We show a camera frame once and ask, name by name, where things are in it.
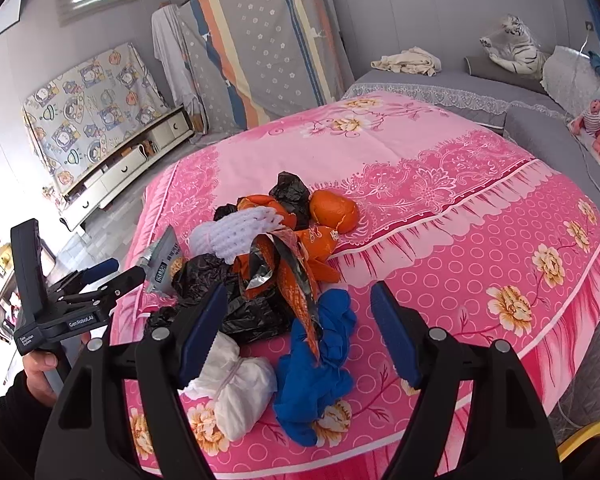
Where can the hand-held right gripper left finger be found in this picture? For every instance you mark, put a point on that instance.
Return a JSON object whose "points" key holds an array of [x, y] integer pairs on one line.
{"points": [[200, 340]]}

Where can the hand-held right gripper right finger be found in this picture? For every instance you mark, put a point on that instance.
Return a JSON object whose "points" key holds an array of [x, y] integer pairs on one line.
{"points": [[392, 335]]}

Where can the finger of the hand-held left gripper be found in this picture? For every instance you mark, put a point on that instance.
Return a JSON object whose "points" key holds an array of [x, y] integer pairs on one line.
{"points": [[125, 280], [100, 267]]}

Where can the silver snack packet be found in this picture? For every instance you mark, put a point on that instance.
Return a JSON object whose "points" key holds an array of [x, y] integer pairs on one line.
{"points": [[162, 260]]}

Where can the large black plastic bag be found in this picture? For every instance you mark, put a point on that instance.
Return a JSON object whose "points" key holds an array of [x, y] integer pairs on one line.
{"points": [[205, 272]]}

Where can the white paper wad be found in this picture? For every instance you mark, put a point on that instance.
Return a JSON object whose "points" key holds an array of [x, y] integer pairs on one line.
{"points": [[240, 395]]}

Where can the blue rubber glove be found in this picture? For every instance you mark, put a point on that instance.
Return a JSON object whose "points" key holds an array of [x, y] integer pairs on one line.
{"points": [[320, 390]]}

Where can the orange foil wrapper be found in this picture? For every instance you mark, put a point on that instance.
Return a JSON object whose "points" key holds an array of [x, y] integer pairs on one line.
{"points": [[290, 280]]}

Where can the white foam fruit net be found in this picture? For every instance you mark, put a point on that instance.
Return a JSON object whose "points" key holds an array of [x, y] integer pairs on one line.
{"points": [[230, 235]]}

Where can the orange printed plastic wrapper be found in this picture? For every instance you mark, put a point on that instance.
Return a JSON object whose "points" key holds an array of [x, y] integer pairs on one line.
{"points": [[320, 250]]}

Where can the small black plastic bag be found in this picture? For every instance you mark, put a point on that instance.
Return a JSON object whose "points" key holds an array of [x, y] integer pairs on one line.
{"points": [[290, 192]]}

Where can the yellow bin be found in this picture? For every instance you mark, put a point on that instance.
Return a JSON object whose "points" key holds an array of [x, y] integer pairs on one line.
{"points": [[585, 440]]}

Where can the person's left forearm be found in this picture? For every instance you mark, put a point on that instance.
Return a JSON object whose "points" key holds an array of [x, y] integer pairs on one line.
{"points": [[10, 425]]}

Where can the person's left hand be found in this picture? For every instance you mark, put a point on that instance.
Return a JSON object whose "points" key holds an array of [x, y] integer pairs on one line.
{"points": [[40, 365]]}

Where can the cluttered white shelf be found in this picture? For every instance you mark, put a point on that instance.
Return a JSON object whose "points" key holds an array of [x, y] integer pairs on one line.
{"points": [[0, 305]]}

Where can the pink floral blanket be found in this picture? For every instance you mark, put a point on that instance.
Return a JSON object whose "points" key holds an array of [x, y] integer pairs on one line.
{"points": [[430, 240]]}

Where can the white low cabinet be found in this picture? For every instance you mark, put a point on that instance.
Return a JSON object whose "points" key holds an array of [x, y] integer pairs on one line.
{"points": [[125, 162]]}

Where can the cartoon printed cloth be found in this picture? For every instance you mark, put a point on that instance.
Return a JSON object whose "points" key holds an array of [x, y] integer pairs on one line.
{"points": [[90, 105]]}

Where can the white draped cloth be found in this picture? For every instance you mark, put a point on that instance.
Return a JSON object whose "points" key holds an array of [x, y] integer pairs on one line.
{"points": [[172, 60]]}

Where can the white flat pillow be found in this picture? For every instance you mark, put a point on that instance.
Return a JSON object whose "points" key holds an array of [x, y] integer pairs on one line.
{"points": [[587, 142]]}

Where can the cream crumpled cloth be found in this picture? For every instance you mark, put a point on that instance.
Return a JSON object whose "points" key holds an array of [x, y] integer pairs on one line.
{"points": [[407, 60]]}

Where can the grey pillow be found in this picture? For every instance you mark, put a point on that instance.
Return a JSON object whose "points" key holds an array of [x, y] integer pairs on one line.
{"points": [[480, 67]]}

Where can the striped patterned pillow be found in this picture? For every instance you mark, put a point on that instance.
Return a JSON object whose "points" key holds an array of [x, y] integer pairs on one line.
{"points": [[270, 35]]}

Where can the baby doll with blue hat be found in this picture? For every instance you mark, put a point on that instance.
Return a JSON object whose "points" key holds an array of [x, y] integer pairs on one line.
{"points": [[597, 120]]}

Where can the white lace pillow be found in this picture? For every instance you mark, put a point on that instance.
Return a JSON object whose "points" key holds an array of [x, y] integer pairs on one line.
{"points": [[570, 80]]}

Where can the white tiger plush toy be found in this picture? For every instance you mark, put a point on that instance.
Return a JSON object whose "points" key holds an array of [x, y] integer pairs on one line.
{"points": [[517, 45]]}

